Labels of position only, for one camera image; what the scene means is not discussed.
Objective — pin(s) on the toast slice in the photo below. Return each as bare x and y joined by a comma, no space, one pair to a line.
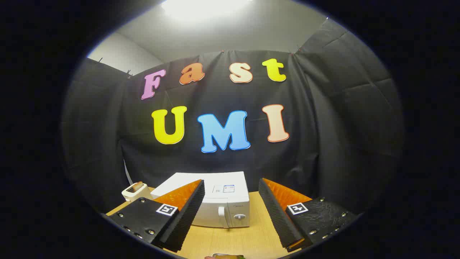
136,186

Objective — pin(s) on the white toaster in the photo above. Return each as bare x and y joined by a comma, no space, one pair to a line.
138,196

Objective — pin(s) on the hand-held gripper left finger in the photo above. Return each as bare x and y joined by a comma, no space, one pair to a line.
190,212

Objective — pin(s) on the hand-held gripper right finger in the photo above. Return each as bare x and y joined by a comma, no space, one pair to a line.
275,212

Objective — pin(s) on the white microwave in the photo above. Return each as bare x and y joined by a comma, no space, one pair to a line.
230,199

